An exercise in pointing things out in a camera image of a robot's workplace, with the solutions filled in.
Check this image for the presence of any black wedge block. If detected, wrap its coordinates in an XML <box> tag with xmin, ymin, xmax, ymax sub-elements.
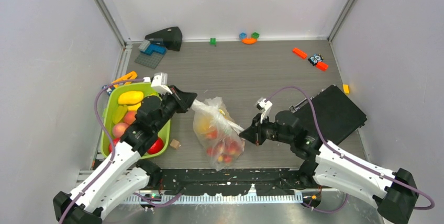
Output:
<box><xmin>145</xmin><ymin>26</ymin><xmax>183</xmax><ymax>52</ymax></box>

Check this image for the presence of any yellow toy block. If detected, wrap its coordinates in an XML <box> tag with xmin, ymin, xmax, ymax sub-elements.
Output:
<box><xmin>342</xmin><ymin>84</ymin><xmax>350</xmax><ymax>95</ymax></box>

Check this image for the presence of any orange yellow toy tool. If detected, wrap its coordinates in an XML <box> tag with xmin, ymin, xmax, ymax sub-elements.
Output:
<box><xmin>102</xmin><ymin>71</ymin><xmax>138</xmax><ymax>96</ymax></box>

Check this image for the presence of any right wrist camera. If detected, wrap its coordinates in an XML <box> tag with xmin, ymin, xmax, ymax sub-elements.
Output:
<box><xmin>256</xmin><ymin>98</ymin><xmax>273</xmax><ymax>123</ymax></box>

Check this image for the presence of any grey toy baseplate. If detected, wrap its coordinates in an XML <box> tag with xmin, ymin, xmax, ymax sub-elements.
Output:
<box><xmin>135</xmin><ymin>53</ymin><xmax>164</xmax><ymax>69</ymax></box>

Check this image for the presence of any clear printed plastic bag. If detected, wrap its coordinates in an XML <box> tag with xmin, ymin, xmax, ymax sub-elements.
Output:
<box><xmin>191</xmin><ymin>97</ymin><xmax>245</xmax><ymax>171</ymax></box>

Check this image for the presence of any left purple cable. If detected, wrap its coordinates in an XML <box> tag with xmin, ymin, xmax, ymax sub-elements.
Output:
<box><xmin>58</xmin><ymin>79</ymin><xmax>151</xmax><ymax>224</ymax></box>

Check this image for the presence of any purple cable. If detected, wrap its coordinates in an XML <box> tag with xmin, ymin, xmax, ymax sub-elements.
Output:
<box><xmin>58</xmin><ymin>79</ymin><xmax>151</xmax><ymax>224</ymax></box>
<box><xmin>265</xmin><ymin>85</ymin><xmax>435</xmax><ymax>210</ymax></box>

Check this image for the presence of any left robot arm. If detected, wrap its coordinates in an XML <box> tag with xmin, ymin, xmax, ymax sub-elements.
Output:
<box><xmin>53</xmin><ymin>85</ymin><xmax>197</xmax><ymax>223</ymax></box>

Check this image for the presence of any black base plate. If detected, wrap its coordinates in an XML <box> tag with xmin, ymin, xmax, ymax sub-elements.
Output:
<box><xmin>144</xmin><ymin>168</ymin><xmax>320</xmax><ymax>196</ymax></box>

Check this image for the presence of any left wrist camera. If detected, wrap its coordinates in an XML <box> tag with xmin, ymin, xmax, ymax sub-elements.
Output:
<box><xmin>142</xmin><ymin>72</ymin><xmax>173</xmax><ymax>95</ymax></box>

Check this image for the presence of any blue toy piece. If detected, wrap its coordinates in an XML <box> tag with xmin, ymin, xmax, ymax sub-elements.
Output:
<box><xmin>239</xmin><ymin>32</ymin><xmax>247</xmax><ymax>39</ymax></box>

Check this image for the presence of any green cube by ring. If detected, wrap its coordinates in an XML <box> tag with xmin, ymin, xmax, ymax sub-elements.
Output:
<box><xmin>251</xmin><ymin>32</ymin><xmax>260</xmax><ymax>39</ymax></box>

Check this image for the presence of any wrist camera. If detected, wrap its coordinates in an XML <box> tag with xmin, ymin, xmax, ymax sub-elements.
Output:
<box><xmin>142</xmin><ymin>72</ymin><xmax>173</xmax><ymax>95</ymax></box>
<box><xmin>256</xmin><ymin>98</ymin><xmax>273</xmax><ymax>123</ymax></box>

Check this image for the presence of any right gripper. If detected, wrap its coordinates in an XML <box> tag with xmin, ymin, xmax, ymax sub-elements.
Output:
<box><xmin>239</xmin><ymin>113</ymin><xmax>293</xmax><ymax>146</ymax></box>

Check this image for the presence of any small wooden cube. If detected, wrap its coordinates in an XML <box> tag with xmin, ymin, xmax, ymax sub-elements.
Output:
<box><xmin>170</xmin><ymin>139</ymin><xmax>181</xmax><ymax>150</ymax></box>

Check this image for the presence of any orange toy bar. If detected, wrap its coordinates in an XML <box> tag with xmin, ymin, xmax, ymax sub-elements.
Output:
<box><xmin>293</xmin><ymin>48</ymin><xmax>308</xmax><ymax>59</ymax></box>

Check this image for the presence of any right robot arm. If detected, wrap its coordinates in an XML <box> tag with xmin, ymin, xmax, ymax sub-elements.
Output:
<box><xmin>240</xmin><ymin>111</ymin><xmax>419</xmax><ymax>223</ymax></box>

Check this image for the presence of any yellow fake starfruit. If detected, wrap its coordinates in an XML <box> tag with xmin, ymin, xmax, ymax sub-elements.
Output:
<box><xmin>112</xmin><ymin>105</ymin><xmax>128</xmax><ymax>125</ymax></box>

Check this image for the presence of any yellow fake banana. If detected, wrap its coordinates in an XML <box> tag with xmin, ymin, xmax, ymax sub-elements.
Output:
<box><xmin>127</xmin><ymin>102</ymin><xmax>142</xmax><ymax>111</ymax></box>

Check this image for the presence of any black box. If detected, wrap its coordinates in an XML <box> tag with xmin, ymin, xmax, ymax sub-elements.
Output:
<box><xmin>285</xmin><ymin>85</ymin><xmax>367</xmax><ymax>147</ymax></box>

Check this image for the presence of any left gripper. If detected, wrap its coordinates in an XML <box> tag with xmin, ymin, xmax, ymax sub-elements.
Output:
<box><xmin>152</xmin><ymin>85</ymin><xmax>195</xmax><ymax>132</ymax></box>

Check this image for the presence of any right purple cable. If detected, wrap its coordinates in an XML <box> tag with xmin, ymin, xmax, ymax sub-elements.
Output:
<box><xmin>265</xmin><ymin>85</ymin><xmax>435</xmax><ymax>210</ymax></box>

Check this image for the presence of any red fake apple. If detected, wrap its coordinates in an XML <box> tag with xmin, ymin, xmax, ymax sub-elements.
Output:
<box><xmin>147</xmin><ymin>138</ymin><xmax>164</xmax><ymax>155</ymax></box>

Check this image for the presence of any red fake lychee bunch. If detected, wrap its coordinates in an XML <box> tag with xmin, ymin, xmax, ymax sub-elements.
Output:
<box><xmin>204</xmin><ymin>130</ymin><xmax>245</xmax><ymax>165</ymax></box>

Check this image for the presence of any red toy brick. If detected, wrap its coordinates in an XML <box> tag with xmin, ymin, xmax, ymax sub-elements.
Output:
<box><xmin>316</xmin><ymin>62</ymin><xmax>329</xmax><ymax>72</ymax></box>

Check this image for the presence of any grey small toy brick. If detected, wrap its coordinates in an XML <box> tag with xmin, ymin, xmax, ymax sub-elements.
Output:
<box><xmin>138</xmin><ymin>40</ymin><xmax>150</xmax><ymax>52</ymax></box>

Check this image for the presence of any green plastic tray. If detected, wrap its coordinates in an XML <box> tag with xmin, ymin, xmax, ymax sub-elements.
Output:
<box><xmin>102</xmin><ymin>82</ymin><xmax>171</xmax><ymax>159</ymax></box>

